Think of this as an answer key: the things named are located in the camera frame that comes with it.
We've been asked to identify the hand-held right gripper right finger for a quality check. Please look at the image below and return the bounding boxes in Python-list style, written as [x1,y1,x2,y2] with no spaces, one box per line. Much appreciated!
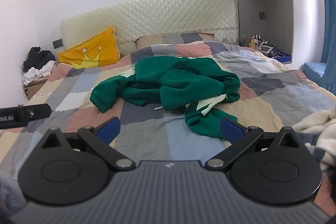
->
[205,116,301,171]

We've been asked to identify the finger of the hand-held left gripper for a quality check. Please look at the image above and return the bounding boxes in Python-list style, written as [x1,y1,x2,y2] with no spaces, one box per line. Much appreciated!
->
[16,104,51,122]

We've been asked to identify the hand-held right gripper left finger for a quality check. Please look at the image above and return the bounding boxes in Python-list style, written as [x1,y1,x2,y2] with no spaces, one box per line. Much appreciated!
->
[41,116,136,170]

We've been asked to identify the green hoodie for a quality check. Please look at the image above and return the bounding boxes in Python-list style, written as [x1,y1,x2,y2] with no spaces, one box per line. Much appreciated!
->
[90,55,240,139]

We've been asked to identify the white clothes pile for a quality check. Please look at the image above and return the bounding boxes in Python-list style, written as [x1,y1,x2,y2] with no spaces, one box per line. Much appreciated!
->
[21,61,58,86]

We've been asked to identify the patchwork quilt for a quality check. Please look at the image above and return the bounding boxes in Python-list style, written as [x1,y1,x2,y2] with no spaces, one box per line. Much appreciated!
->
[0,40,336,182]

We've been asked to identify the person's jeans leg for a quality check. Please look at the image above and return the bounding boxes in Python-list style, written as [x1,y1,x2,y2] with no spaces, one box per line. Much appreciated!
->
[0,173,25,214]

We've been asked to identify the yellow crown cushion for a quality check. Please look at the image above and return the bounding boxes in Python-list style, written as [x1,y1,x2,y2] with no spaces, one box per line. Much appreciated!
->
[58,26,121,69]

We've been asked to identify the white fluffy blanket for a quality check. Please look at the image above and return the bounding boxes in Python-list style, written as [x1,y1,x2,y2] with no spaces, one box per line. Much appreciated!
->
[292,107,336,170]

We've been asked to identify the items on bedside shelf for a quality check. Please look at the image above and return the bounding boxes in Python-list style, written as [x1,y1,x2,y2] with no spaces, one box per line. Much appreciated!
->
[268,51,293,64]

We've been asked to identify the blue covered chair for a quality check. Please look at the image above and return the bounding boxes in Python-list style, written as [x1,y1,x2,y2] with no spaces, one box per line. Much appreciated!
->
[304,62,328,81]

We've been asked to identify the patchwork pillow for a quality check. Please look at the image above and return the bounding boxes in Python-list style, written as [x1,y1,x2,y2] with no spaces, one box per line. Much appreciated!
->
[134,32,216,50]

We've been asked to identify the cream quilted headboard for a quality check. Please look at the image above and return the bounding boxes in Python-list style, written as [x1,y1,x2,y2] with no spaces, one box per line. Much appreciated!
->
[60,0,239,55]

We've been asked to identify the grey built-in cabinet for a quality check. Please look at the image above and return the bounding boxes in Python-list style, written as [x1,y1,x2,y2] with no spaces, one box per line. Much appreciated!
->
[230,0,326,64]

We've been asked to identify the blue curtain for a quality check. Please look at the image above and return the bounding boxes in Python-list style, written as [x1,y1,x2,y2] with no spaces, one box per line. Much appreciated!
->
[321,0,336,96]

